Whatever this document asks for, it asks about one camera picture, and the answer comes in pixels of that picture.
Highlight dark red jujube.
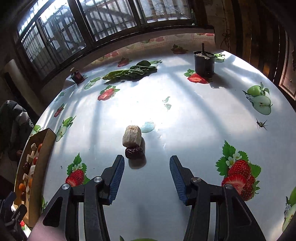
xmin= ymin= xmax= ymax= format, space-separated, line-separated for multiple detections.
xmin=125 ymin=146 xmax=144 ymax=160
xmin=23 ymin=162 xmax=31 ymax=175
xmin=21 ymin=192 xmax=26 ymax=201

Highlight tall beige corn cake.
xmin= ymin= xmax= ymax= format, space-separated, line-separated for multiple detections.
xmin=122 ymin=126 xmax=142 ymax=148

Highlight beige corn cake chunk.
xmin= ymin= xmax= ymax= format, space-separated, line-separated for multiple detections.
xmin=23 ymin=173 xmax=29 ymax=185

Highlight large beige corn cake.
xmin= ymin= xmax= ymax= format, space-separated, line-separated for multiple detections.
xmin=29 ymin=165 xmax=36 ymax=177

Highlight orange tangerine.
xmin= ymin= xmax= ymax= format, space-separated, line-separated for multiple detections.
xmin=18 ymin=183 xmax=26 ymax=193
xmin=37 ymin=143 xmax=43 ymax=153
xmin=28 ymin=178 xmax=33 ymax=189

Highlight red tomato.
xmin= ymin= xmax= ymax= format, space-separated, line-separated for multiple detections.
xmin=33 ymin=157 xmax=38 ymax=165

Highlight cardboard box tray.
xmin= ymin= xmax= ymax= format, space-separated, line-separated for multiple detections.
xmin=14 ymin=128 xmax=56 ymax=228

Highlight orange tangerine at tray back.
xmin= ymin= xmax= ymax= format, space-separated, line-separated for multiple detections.
xmin=37 ymin=143 xmax=43 ymax=153

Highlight beige corn cake back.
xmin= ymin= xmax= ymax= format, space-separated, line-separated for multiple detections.
xmin=31 ymin=143 xmax=38 ymax=152

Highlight seated man in dark jacket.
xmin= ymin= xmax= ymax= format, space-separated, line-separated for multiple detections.
xmin=1 ymin=100 xmax=34 ymax=163

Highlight dark glass jar with lid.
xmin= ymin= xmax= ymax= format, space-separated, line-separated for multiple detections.
xmin=70 ymin=67 xmax=85 ymax=84

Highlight green leafy vegetables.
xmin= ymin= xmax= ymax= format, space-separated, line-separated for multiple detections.
xmin=102 ymin=60 xmax=163 ymax=81

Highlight black cup with stick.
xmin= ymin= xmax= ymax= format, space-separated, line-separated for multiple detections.
xmin=194 ymin=43 xmax=215 ymax=78

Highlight white standing air conditioner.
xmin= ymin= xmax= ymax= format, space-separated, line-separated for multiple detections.
xmin=2 ymin=59 xmax=45 ymax=116

